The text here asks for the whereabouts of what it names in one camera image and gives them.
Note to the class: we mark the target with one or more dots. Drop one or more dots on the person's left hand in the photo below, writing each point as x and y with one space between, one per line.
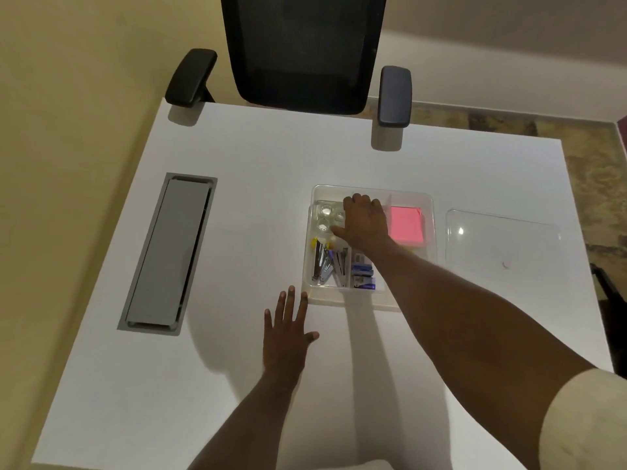
284 345

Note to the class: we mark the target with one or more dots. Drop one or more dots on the person's right hand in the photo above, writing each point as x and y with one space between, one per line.
365 225

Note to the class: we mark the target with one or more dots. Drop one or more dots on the person's right thumb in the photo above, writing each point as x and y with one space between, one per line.
339 230

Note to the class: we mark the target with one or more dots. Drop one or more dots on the person's left thumb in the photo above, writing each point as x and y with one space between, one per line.
312 337

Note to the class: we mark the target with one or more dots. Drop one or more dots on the person's left little finger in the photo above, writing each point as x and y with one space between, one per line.
268 324

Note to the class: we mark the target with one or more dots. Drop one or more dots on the person's left middle finger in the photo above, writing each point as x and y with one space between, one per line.
291 308

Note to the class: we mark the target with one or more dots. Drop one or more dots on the person's right forearm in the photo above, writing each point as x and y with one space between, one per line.
455 327

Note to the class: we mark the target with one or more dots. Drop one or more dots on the person's left forearm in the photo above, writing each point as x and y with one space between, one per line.
250 420

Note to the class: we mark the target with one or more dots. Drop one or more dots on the small clear round jar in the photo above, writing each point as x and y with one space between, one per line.
339 218
323 225
326 208

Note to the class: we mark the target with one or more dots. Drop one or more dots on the clear divider tray insert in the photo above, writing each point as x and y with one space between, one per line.
313 283

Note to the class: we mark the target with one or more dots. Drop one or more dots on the pink sticky note pad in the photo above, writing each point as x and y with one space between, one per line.
406 225

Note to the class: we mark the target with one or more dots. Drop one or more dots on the clear plastic storage box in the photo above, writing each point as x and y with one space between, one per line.
421 200

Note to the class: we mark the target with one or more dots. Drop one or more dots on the black chair armrest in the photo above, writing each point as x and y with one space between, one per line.
395 96
190 78

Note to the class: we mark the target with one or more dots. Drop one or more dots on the clear plastic box lid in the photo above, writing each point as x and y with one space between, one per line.
504 239

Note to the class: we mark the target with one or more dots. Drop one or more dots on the black mesh chair backrest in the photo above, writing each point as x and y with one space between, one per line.
303 48

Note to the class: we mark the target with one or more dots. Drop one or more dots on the dark chair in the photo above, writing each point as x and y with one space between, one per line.
612 308

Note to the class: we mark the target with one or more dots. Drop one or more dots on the white shirt sleeve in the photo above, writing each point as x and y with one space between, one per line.
588 420

